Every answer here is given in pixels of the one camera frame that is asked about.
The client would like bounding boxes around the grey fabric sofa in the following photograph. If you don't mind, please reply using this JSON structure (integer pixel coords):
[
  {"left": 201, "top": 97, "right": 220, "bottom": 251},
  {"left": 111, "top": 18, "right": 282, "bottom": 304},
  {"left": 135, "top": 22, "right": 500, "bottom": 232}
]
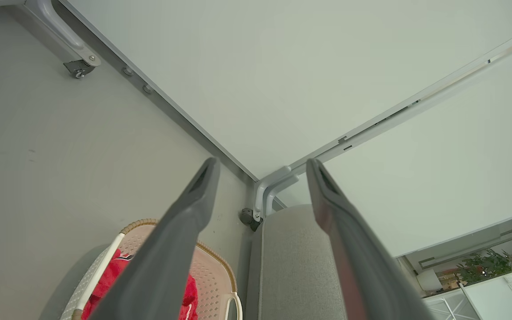
[{"left": 244, "top": 204, "right": 348, "bottom": 320}]

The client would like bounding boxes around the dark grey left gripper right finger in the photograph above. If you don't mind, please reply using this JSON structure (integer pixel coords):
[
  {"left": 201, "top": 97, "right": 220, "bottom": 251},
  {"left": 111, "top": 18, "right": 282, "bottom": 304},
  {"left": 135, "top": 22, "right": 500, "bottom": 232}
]
[{"left": 305, "top": 158, "right": 435, "bottom": 320}]

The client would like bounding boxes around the red garment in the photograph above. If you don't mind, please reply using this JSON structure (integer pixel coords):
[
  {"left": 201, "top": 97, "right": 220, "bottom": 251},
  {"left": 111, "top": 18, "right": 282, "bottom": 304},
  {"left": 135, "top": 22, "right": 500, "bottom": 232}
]
[{"left": 81, "top": 249, "right": 199, "bottom": 320}]

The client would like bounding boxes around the white table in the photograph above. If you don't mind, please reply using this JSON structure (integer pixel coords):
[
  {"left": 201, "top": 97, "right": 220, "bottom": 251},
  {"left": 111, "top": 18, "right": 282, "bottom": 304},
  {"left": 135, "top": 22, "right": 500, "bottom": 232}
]
[{"left": 423, "top": 264, "right": 512, "bottom": 320}]

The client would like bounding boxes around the white partition panel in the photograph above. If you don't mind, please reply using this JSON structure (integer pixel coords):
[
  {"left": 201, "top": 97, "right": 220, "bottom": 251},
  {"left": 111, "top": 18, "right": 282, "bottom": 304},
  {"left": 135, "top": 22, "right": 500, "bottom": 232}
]
[
  {"left": 278, "top": 27, "right": 512, "bottom": 258},
  {"left": 58, "top": 0, "right": 512, "bottom": 180}
]

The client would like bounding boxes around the long rectangular ceiling light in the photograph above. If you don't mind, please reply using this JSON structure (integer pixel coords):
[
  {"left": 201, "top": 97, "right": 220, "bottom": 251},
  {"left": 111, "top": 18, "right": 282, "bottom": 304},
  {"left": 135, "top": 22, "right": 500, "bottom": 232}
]
[{"left": 418, "top": 230, "right": 512, "bottom": 270}]

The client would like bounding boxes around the green potted plant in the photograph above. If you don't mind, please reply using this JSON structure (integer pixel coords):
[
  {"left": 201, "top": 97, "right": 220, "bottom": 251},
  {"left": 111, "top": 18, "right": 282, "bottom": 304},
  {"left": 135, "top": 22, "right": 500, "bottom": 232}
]
[{"left": 456, "top": 249, "right": 512, "bottom": 286}]

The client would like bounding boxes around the cream perforated laundry basket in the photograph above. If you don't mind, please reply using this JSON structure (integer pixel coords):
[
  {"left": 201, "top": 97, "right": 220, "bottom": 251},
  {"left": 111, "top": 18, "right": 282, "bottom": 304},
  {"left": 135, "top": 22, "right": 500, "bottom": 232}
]
[{"left": 60, "top": 219, "right": 243, "bottom": 320}]

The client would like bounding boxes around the grey partition foot bracket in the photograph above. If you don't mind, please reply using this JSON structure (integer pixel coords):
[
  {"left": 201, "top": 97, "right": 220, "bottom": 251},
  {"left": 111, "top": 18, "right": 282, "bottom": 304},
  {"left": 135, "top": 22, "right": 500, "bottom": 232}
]
[
  {"left": 25, "top": 0, "right": 102, "bottom": 68},
  {"left": 253, "top": 166, "right": 300, "bottom": 220}
]

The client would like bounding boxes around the dark caster wheel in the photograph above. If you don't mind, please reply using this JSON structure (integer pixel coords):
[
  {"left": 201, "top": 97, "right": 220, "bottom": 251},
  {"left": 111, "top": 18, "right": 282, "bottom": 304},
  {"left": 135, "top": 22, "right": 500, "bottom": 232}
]
[
  {"left": 64, "top": 60, "right": 96, "bottom": 80},
  {"left": 239, "top": 208, "right": 263, "bottom": 232}
]

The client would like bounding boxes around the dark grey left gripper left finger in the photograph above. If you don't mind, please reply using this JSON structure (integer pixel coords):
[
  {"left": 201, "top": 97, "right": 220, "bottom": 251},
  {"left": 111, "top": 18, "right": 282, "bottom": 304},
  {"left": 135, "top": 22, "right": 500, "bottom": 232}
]
[{"left": 88, "top": 157, "right": 221, "bottom": 320}]

